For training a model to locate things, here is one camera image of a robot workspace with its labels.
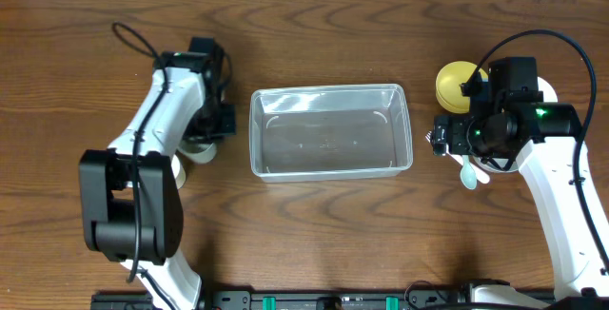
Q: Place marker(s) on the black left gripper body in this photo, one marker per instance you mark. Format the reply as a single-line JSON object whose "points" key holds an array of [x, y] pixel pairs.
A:
{"points": [[216, 123]]}

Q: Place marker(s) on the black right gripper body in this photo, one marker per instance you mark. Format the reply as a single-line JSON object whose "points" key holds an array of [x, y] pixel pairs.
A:
{"points": [[461, 123]]}

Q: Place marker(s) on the grey plastic bowl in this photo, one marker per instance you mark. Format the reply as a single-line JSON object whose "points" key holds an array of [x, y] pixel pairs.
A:
{"points": [[498, 167]]}

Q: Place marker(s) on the white plastic bowl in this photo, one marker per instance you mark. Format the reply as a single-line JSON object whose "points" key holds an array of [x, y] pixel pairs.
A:
{"points": [[549, 95]]}

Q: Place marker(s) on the grey plastic cup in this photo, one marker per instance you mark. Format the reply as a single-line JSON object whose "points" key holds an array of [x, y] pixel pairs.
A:
{"points": [[199, 154]]}

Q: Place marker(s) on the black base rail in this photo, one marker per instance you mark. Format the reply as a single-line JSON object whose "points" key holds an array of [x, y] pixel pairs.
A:
{"points": [[244, 300]]}

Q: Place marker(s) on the pink plastic fork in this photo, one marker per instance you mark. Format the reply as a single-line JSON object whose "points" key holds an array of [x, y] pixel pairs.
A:
{"points": [[482, 176]]}

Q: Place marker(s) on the yellow plastic bowl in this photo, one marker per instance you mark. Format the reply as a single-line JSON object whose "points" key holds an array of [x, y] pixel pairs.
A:
{"points": [[448, 86]]}

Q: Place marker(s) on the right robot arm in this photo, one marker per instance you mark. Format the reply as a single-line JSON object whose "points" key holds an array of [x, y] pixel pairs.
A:
{"points": [[542, 140]]}

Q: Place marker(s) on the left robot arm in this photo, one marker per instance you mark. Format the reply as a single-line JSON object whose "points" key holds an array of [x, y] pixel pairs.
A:
{"points": [[132, 211]]}

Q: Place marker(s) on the clear plastic container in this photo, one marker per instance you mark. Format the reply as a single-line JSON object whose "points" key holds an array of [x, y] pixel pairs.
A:
{"points": [[311, 134]]}

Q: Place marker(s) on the white plastic cup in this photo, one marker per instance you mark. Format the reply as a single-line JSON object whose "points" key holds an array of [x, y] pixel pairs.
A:
{"points": [[178, 172]]}

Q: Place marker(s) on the mint green plastic spoon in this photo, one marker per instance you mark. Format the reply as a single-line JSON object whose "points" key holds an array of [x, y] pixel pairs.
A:
{"points": [[467, 174]]}

